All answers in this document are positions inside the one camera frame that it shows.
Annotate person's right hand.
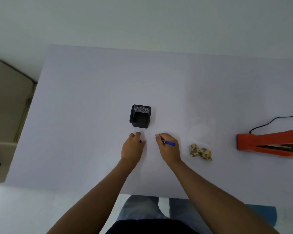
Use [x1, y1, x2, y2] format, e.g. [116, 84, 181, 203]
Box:
[155, 133, 182, 166]

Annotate person's left hand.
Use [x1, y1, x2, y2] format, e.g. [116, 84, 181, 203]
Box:
[121, 132, 146, 166]

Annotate clear plastic bag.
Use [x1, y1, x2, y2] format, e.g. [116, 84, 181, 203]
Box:
[189, 117, 216, 162]

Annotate orange heat sealer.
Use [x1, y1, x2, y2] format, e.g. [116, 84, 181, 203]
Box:
[236, 128, 293, 159]

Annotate person's right forearm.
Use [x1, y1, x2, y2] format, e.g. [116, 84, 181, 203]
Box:
[170, 161, 281, 234]

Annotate person's left forearm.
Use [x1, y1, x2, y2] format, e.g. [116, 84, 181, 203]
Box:
[46, 158, 137, 234]

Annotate black mesh pen holder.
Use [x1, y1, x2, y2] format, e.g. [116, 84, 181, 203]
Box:
[129, 104, 152, 129]

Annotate grey jeans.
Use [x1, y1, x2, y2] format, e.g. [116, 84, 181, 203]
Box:
[116, 195, 213, 234]

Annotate black shirt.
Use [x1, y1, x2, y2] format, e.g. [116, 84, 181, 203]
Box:
[105, 218, 201, 234]

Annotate blue stool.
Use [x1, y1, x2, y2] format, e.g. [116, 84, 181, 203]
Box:
[245, 204, 277, 227]

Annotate beige cabinet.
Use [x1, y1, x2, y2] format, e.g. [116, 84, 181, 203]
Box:
[0, 58, 37, 186]

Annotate black power cable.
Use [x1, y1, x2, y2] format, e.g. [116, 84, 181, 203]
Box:
[248, 111, 293, 134]

